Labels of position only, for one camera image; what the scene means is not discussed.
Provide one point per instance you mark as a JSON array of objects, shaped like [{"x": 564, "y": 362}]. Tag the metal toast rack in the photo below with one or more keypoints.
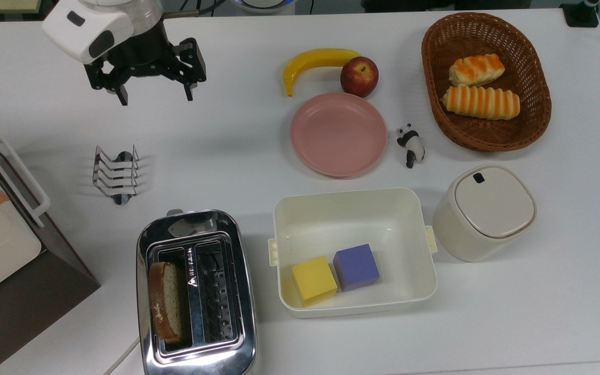
[{"x": 116, "y": 174}]

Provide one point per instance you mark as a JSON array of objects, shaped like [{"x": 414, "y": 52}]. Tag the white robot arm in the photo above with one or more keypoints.
[{"x": 78, "y": 28}]

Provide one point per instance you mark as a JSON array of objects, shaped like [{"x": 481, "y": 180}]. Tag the purple cube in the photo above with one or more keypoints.
[{"x": 356, "y": 266}]

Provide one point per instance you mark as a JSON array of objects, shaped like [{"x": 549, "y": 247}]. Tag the yellow cube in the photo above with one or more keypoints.
[{"x": 314, "y": 278}]

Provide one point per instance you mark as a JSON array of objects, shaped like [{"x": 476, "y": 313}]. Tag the brown wicker basket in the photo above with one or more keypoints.
[{"x": 532, "y": 83}]

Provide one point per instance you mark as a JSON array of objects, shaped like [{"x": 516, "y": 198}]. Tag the chrome and cream toaster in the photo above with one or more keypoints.
[{"x": 227, "y": 291}]

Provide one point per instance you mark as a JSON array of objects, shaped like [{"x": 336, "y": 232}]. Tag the yellow banana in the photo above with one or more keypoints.
[{"x": 310, "y": 58}]

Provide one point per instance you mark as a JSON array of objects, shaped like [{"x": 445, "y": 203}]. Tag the toasted bread slice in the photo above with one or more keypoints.
[{"x": 167, "y": 302}]

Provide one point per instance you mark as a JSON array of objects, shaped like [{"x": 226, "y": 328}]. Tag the black stand base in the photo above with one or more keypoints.
[{"x": 580, "y": 14}]

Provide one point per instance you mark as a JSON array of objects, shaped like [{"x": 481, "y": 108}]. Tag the cream plastic container box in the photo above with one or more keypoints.
[{"x": 352, "y": 219}]

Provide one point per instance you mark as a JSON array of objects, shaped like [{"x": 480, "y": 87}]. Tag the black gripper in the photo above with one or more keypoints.
[{"x": 141, "y": 54}]

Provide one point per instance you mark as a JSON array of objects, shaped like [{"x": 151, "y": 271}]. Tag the panda figurine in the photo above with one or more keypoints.
[{"x": 412, "y": 143}]

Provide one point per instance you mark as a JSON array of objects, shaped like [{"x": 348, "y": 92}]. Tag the cream bin with lid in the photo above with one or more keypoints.
[{"x": 492, "y": 208}]

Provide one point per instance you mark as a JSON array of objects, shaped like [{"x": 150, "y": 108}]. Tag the pink plate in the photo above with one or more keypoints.
[{"x": 338, "y": 135}]

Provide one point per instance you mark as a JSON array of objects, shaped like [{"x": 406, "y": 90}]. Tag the long striped bread roll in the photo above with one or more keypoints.
[{"x": 479, "y": 102}]

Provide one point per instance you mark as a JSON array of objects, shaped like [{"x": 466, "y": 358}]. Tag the red apple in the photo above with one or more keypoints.
[{"x": 360, "y": 77}]

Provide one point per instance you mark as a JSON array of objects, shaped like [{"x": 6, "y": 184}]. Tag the short striped bread roll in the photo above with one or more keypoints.
[{"x": 476, "y": 70}]

